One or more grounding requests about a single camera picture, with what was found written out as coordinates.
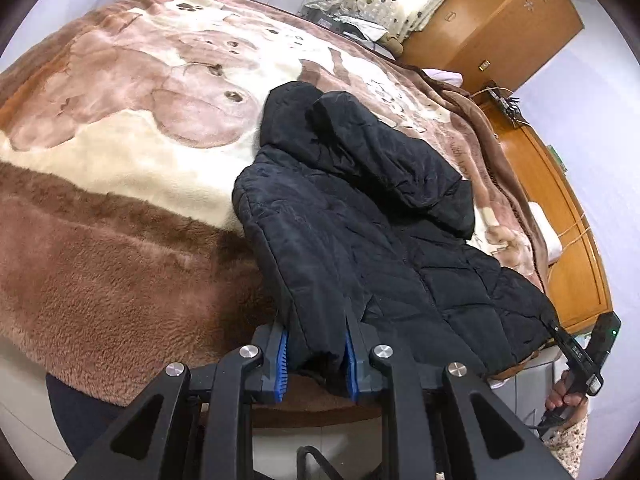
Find black puffer jacket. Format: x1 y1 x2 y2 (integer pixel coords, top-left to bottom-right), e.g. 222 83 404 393
232 80 558 396

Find brown printed fleece blanket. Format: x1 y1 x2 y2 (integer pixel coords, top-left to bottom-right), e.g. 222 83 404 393
0 0 556 408

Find brown plush toy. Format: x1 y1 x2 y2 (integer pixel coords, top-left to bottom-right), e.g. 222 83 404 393
377 30 405 57

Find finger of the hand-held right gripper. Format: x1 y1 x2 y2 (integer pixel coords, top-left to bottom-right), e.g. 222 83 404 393
542 312 571 347

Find power strip with chargers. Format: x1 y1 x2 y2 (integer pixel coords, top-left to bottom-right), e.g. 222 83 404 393
482 82 524 122

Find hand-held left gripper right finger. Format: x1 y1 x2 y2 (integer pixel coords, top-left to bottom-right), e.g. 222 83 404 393
344 320 573 480

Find wooden bed headboard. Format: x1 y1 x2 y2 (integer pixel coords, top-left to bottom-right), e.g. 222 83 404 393
475 87 613 335

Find wooden wardrobe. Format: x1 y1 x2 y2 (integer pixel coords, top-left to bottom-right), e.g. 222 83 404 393
400 0 586 93

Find person's right hand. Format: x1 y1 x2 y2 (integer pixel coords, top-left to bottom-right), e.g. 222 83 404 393
545 370 591 417

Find person's dark trousers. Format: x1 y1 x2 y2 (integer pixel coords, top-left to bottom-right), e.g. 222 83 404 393
45 372 132 462

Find white foam pillow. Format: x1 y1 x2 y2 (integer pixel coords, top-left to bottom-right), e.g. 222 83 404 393
527 200 564 264

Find black cable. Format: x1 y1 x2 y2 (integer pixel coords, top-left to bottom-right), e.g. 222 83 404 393
295 444 347 480

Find white folded cloth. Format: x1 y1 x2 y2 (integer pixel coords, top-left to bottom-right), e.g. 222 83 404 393
422 67 464 87

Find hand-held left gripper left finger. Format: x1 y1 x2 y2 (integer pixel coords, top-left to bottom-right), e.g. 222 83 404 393
65 322 291 480

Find green packet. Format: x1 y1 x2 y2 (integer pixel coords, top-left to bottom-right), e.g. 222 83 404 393
547 145 569 174

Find dark storage box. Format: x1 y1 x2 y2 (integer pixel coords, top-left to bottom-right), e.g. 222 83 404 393
300 4 352 34

